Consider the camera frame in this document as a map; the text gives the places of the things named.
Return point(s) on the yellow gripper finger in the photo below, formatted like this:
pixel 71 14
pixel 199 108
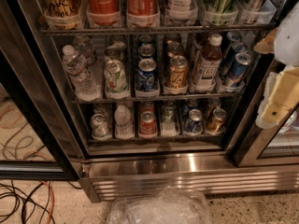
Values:
pixel 280 96
pixel 266 45

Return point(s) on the red Coca-Cola can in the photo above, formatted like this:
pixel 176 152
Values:
pixel 103 11

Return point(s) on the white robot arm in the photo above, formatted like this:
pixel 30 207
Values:
pixel 286 44

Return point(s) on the middle blue energy can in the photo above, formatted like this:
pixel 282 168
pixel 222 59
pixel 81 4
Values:
pixel 233 50

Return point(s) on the blue energy can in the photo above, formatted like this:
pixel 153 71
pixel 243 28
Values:
pixel 238 69
pixel 233 50

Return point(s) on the front blue energy can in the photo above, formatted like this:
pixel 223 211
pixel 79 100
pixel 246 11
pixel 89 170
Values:
pixel 238 69

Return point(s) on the gold can bottom shelf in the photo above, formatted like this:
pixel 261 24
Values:
pixel 216 120

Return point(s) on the blue can bottom shelf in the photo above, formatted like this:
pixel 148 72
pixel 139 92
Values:
pixel 193 123

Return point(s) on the orange LaCroix can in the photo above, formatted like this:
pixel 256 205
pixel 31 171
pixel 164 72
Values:
pixel 177 71

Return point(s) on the blue Pepsi can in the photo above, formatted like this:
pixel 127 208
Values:
pixel 147 75

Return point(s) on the orange-red soda can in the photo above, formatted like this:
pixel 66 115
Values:
pixel 141 7

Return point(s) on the red can bottom shelf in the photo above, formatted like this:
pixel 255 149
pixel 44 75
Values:
pixel 147 123

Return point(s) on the white green soda can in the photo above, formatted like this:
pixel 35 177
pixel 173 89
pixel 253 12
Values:
pixel 115 76

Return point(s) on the small water bottle bottom shelf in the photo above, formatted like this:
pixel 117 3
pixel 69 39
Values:
pixel 124 125

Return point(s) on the stainless fridge base grille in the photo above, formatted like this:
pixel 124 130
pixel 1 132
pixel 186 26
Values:
pixel 109 179

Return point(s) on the yellow scribbled drink can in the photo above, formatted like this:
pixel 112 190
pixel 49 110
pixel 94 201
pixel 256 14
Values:
pixel 61 13

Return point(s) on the open glass fridge door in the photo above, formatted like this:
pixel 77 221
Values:
pixel 31 73

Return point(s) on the brown tea bottle white cap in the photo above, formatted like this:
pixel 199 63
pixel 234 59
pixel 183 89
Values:
pixel 208 63

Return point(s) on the crumpled clear plastic bag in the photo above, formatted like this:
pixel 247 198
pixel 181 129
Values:
pixel 169 206

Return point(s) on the rear clear water bottle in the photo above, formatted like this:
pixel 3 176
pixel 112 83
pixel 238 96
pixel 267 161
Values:
pixel 84 45

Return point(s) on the clear water bottle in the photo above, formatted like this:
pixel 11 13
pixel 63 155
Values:
pixel 76 66
pixel 84 45

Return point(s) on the front clear water bottle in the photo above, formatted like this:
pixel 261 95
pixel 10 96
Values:
pixel 76 66

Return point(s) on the top wire shelf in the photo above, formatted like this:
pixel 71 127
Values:
pixel 159 30

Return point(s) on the wire shelf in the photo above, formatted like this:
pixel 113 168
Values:
pixel 160 98
pixel 159 30

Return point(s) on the middle wire shelf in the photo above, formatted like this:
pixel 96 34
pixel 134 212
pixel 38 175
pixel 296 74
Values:
pixel 160 98

